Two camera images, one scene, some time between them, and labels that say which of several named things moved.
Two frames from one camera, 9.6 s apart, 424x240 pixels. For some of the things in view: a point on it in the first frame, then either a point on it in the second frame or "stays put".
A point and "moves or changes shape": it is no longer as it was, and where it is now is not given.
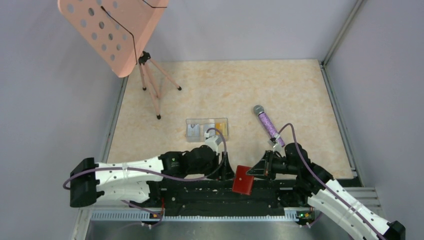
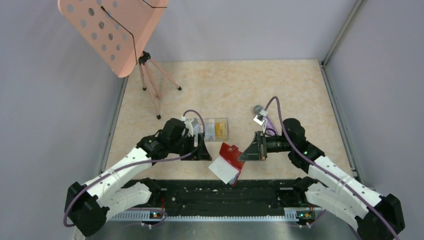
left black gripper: [226, 173] to [201, 154]
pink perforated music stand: [116, 32] stays put
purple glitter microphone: [267, 123] stays put
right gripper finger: [263, 167] to [257, 150]
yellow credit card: [221, 127] stays put
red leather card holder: [243, 183] moves or changes shape
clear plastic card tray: [197, 130] stays put
